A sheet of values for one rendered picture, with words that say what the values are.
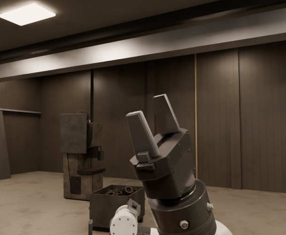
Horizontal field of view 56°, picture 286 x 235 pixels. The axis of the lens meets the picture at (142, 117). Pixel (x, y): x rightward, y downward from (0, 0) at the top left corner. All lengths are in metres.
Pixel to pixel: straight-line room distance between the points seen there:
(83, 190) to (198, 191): 7.08
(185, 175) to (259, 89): 8.90
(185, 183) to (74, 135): 6.81
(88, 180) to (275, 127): 5.68
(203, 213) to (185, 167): 0.07
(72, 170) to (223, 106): 5.18
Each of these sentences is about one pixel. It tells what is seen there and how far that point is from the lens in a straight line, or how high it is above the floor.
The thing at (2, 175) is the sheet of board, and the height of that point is 0.17.
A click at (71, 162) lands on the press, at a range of 7.56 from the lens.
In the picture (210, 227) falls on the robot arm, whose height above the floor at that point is 1.57.
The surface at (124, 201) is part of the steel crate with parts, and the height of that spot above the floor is 0.57.
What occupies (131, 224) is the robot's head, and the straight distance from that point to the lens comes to 0.71.
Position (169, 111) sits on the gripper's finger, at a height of 1.73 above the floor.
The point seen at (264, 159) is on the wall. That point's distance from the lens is 9.17.
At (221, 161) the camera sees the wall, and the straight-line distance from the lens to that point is 9.38.
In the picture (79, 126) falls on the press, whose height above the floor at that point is 1.93.
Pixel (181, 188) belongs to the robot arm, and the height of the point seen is 1.63.
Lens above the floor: 1.70
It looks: 4 degrees up
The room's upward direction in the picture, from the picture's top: straight up
